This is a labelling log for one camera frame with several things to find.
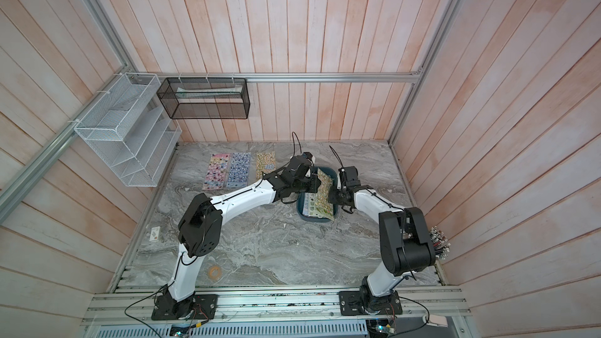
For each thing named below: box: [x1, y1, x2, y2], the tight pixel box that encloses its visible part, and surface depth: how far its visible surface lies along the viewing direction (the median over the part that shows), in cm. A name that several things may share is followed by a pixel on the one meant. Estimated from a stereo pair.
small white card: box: [148, 226, 161, 242], surface depth 90 cm
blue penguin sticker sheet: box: [226, 151, 252, 188], surface depth 112 cm
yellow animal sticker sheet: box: [255, 151, 277, 180], surface depth 116 cm
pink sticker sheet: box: [201, 152, 231, 191], surface depth 110 cm
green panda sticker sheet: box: [302, 167, 335, 221], surface depth 92 cm
